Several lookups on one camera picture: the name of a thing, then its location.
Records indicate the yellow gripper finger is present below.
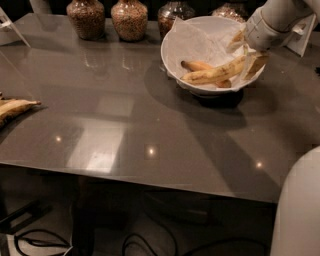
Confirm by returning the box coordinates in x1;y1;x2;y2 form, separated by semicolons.
241;52;269;80
226;29;246;53

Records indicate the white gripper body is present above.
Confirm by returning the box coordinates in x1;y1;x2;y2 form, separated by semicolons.
244;7;293;51

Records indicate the large yellow banana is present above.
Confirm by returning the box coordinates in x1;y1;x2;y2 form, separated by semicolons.
180;50;249;85

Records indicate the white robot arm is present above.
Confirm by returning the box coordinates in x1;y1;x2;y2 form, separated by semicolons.
228;0;320;256

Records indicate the white ceramic bowl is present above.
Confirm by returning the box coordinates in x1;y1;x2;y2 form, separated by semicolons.
160;15;268;98

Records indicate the small yellow banana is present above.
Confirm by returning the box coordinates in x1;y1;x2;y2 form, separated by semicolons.
181;61;231;88

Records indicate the banana on left edge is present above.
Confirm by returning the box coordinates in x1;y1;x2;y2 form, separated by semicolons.
0;97;41;127

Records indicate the glass grain jar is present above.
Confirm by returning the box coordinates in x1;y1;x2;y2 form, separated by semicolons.
111;0;148;42
212;3;249;23
158;0;196;38
66;0;105;40

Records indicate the white paper liner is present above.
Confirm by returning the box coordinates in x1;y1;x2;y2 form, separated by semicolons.
162;17;265;93

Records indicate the white panel top right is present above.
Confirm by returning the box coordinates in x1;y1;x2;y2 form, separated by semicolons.
286;14;318;57

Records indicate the left glass grain jar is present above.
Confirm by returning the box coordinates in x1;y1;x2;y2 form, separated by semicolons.
66;0;105;40

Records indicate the white stand top left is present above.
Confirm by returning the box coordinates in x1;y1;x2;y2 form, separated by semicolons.
0;7;30;46

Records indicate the black floor cable right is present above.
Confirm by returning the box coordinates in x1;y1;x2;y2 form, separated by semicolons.
121;213;271;256

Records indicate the black floor cable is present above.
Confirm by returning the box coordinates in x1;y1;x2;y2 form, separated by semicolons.
121;213;271;256
13;228;73;256

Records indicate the black floor cable left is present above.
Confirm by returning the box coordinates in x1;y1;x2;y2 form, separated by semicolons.
13;228;73;256

